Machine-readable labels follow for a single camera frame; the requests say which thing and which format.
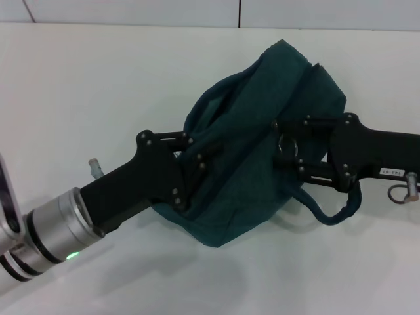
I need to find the dark teal fabric lunch bag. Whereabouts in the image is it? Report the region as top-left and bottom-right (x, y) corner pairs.
(152, 39), (364, 249)

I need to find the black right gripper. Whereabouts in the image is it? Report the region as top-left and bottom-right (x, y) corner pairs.
(271, 112), (420, 194)

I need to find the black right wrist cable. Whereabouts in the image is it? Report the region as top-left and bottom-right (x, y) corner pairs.
(387, 182), (420, 205)

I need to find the silver wrist stud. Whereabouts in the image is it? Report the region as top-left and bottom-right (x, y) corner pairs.
(88, 157), (106, 180)
(404, 171), (420, 202)

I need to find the silver left wrist stud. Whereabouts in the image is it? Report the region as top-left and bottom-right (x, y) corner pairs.
(88, 157), (106, 180)

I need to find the silver right wrist stud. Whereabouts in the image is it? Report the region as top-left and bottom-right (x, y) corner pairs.
(404, 171), (420, 202)

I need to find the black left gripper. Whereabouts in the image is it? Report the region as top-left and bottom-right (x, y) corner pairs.
(80, 129), (218, 231)

